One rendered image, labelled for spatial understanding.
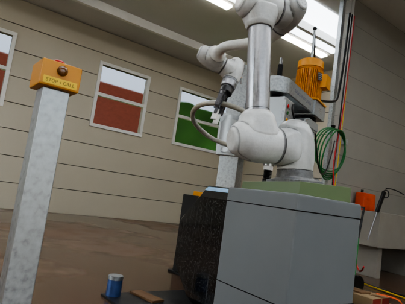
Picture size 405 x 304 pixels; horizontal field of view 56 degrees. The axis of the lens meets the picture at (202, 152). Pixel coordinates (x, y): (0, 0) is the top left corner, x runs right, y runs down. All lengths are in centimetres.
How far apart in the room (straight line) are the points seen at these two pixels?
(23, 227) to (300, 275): 93
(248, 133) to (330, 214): 44
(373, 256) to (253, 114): 435
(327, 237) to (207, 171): 845
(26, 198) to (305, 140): 107
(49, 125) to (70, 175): 714
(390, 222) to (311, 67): 284
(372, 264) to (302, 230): 430
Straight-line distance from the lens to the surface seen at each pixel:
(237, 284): 163
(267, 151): 155
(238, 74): 225
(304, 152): 164
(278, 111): 286
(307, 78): 360
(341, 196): 170
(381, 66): 696
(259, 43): 169
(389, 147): 700
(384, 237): 566
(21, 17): 858
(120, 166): 872
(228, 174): 360
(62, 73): 124
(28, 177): 122
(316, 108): 348
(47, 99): 124
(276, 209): 148
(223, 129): 362
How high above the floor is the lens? 74
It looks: 6 degrees up
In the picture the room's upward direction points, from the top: 8 degrees clockwise
